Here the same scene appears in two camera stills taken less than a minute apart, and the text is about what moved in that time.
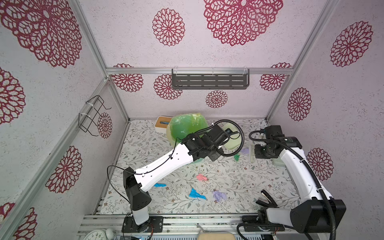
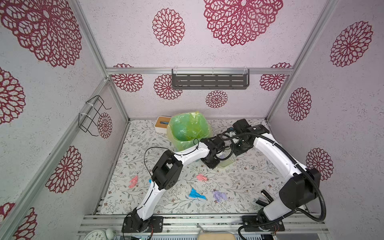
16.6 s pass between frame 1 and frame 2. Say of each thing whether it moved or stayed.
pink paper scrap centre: stayed
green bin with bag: stayed
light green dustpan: moved
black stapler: stayed
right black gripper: moved
